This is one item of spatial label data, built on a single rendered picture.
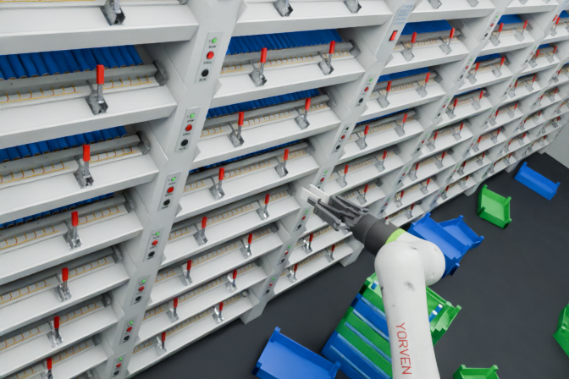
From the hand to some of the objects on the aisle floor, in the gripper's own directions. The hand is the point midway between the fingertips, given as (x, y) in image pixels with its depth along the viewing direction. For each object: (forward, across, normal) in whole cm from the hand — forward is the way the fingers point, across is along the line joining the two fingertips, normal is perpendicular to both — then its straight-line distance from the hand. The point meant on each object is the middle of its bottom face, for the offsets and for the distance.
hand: (313, 195), depth 155 cm
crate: (-2, +62, -103) cm, 120 cm away
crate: (-48, +99, -112) cm, 157 cm away
